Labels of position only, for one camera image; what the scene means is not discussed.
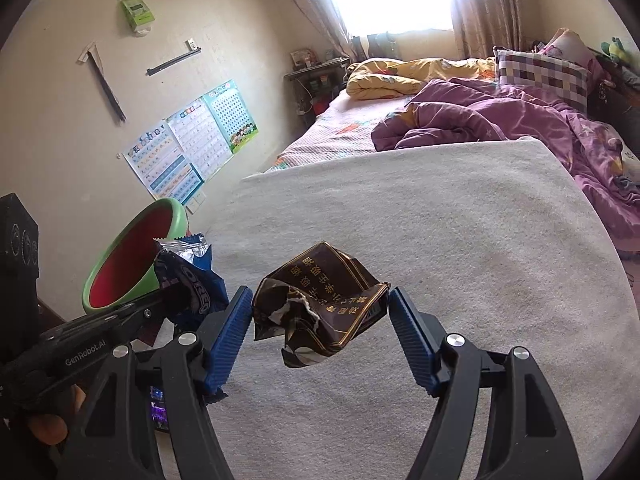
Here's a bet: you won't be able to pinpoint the blue snack wrapper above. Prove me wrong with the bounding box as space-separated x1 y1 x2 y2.
153 233 229 332

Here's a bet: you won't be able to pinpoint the dark brown gold wrapper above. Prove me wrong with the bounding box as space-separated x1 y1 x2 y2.
252 242 390 368

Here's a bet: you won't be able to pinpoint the green red trash bin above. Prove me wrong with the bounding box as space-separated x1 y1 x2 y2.
81 198 189 314

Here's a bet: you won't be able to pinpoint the left hand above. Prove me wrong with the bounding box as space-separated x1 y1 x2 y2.
28 385 86 446

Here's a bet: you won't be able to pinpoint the smartphone with video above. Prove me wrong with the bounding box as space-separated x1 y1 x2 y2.
150 386 169 434

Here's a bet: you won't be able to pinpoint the blue learning poster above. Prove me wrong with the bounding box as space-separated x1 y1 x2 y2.
124 120 203 205

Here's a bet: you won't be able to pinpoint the white learning poster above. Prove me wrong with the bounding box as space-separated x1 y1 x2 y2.
167 99 232 181

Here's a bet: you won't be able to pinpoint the pink patterned bed sheet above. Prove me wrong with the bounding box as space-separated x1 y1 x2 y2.
268 91 411 172

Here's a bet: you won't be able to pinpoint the green number poster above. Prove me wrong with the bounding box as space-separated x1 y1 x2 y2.
202 80 258 154

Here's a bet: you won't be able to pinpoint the purple quilt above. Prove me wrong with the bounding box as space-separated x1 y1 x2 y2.
371 78 639 255

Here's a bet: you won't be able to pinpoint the red box under table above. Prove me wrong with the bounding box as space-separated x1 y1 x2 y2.
311 96 331 116

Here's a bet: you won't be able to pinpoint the dark side table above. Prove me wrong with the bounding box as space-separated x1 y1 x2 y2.
284 58 350 128

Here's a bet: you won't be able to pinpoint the yellow quilt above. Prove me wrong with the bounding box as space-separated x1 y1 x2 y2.
346 58 497 101

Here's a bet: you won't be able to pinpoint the checkered pillow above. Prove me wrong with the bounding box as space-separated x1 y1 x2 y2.
495 49 590 113

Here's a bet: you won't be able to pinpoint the dark wooden headboard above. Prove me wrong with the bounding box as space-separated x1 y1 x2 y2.
589 54 640 156

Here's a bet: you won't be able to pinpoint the pink pillow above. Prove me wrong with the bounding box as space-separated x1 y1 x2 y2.
540 27 611 91

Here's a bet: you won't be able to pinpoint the right pink curtain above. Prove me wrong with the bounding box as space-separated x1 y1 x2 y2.
452 0 524 58

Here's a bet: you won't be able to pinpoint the pink curtain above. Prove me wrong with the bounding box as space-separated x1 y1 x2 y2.
267 0 359 61
452 0 524 58

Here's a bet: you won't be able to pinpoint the green plush toy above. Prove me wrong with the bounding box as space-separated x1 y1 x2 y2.
601 37 632 67

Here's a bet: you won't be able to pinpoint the left pink curtain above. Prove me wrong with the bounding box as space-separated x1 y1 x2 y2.
267 0 359 61

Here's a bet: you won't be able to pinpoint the white wall sockets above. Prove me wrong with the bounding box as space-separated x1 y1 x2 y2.
186 191 206 214

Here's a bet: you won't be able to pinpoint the black hanging wall strip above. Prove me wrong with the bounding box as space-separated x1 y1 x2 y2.
77 42 127 124

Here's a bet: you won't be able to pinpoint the black wall rail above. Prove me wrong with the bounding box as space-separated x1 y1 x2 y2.
145 39 202 77

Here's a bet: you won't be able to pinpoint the green box on wall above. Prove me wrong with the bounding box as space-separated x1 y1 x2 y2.
118 0 155 36

